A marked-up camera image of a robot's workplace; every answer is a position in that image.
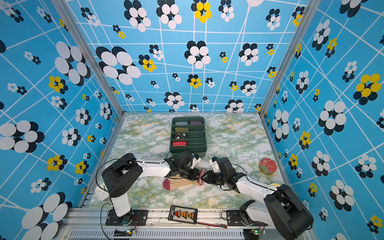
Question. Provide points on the maroon rolled sock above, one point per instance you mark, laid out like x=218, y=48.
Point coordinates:
x=196, y=123

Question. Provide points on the aluminium front rail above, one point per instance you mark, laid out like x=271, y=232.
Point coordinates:
x=89, y=224

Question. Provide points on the white alarm clock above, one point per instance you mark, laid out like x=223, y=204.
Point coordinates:
x=101, y=194

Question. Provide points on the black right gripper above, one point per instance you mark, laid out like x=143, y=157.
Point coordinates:
x=210, y=178

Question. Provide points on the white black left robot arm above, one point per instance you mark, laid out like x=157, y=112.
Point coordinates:
x=123, y=173

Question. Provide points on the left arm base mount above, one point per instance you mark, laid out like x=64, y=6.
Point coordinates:
x=132, y=218

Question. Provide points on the red patterned rolled sock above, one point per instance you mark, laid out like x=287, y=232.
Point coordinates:
x=179, y=143

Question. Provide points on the green plastic organizer tray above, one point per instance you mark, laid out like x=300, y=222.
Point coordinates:
x=197, y=138

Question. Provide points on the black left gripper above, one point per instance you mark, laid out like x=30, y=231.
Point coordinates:
x=195, y=171

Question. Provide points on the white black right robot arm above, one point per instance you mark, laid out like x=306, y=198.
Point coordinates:
x=278, y=207

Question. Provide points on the red green tape roll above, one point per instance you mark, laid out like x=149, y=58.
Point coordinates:
x=268, y=166

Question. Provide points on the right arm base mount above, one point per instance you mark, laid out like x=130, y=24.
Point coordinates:
x=234, y=218

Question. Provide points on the yellow rolled sock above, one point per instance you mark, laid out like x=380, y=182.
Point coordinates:
x=181, y=129

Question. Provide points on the tan maroon striped sock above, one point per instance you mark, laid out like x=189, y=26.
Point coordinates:
x=178, y=182

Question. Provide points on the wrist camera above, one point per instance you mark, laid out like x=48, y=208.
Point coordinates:
x=214, y=165
x=196, y=159

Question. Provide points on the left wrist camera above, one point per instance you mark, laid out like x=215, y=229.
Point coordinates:
x=196, y=159

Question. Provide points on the black patterned rolled sock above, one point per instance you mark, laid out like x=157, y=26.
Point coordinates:
x=180, y=136

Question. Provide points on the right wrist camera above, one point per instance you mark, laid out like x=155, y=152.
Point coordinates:
x=214, y=165

